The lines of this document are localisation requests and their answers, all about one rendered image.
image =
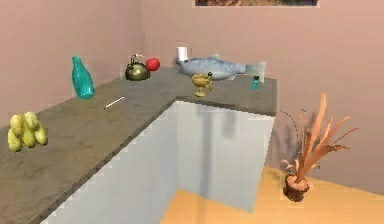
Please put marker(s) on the small black topped shaker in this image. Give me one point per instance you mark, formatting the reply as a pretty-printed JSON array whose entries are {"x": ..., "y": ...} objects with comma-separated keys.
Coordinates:
[{"x": 210, "y": 74}]

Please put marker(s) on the silver thin utensil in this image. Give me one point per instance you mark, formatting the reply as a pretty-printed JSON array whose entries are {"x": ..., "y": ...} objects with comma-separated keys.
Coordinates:
[{"x": 114, "y": 102}]

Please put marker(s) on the grey blue fish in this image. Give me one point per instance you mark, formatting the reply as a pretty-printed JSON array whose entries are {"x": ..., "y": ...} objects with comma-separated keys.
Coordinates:
[{"x": 213, "y": 67}]

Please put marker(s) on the yellow banana bunch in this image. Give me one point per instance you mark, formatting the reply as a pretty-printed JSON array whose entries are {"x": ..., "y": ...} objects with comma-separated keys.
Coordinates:
[{"x": 26, "y": 131}]

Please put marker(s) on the white counter with grey top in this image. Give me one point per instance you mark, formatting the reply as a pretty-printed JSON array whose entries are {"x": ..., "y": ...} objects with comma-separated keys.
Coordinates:
[{"x": 100, "y": 133}]

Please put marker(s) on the white paper roll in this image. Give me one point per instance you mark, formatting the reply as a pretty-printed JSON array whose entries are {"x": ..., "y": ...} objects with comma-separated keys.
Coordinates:
[{"x": 182, "y": 53}]

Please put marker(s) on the small teal shaker bottle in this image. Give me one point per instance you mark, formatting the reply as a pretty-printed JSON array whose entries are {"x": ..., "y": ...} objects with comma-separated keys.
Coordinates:
[{"x": 255, "y": 83}]

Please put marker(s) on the gold goblet cup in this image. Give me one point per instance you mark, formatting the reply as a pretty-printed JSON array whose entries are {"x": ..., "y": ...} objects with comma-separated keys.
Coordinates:
[{"x": 201, "y": 83}]

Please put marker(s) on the teal glass bottle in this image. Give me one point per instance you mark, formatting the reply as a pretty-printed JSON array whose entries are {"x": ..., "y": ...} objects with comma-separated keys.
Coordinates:
[{"x": 81, "y": 80}]

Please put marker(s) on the framed wall picture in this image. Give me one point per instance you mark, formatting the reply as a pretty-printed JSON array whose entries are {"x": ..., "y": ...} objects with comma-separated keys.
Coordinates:
[{"x": 256, "y": 2}]

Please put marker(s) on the brass round kettle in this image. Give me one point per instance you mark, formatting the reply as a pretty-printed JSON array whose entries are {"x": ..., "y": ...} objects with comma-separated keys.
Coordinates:
[{"x": 136, "y": 71}]

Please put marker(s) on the red tomato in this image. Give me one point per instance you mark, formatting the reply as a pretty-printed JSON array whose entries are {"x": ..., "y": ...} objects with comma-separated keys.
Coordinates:
[{"x": 153, "y": 64}]

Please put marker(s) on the brown potted house plant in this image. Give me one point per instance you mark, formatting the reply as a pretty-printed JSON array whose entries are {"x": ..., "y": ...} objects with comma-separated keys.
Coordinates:
[{"x": 308, "y": 150}]

